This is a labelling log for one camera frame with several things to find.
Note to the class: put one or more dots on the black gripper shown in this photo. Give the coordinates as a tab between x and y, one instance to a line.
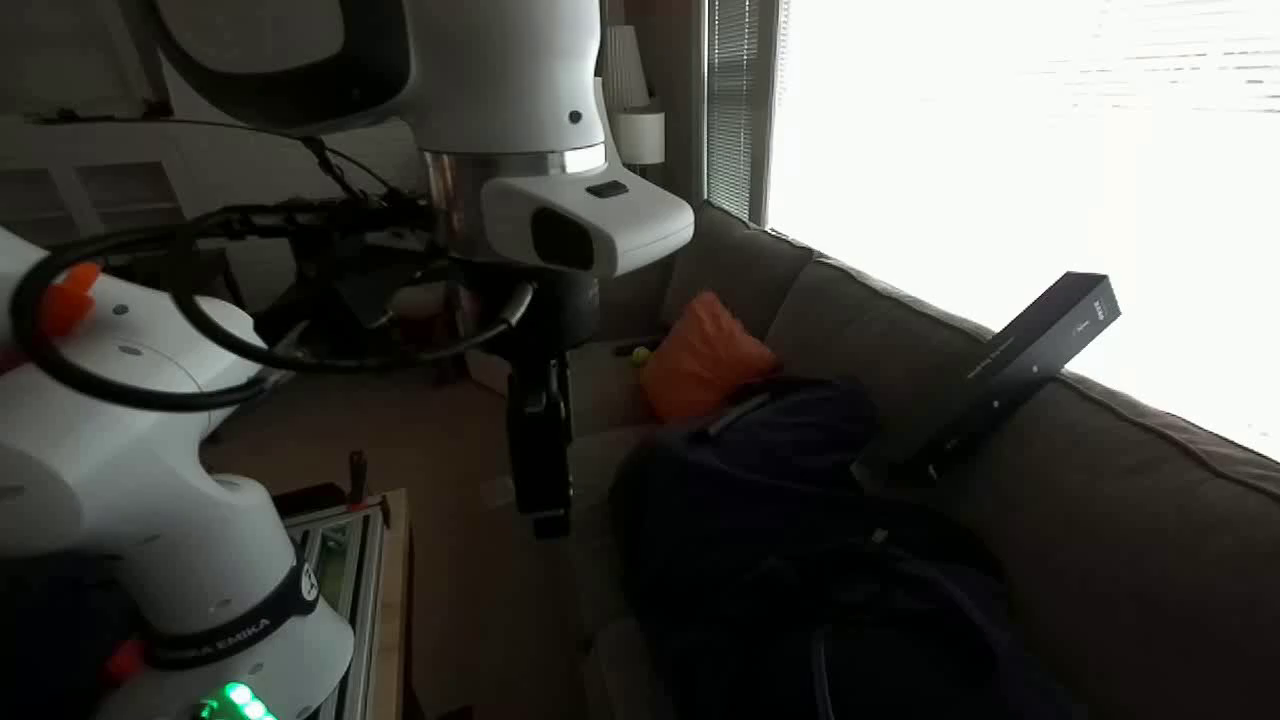
540	414

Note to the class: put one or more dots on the long dark grey remote box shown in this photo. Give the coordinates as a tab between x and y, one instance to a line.
1014	367

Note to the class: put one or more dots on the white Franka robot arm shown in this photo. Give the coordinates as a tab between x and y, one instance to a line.
120	455

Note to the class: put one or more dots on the dark blue fabric bag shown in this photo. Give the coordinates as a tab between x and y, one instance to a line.
744	533

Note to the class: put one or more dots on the orange pillow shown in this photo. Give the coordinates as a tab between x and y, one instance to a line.
702	363

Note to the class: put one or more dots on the white cylinder object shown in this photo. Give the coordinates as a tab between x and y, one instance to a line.
643	134

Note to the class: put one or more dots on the white slatted cabinet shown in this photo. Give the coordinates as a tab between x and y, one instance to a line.
83	187

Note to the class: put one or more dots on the bright window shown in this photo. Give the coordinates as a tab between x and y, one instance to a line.
1002	134

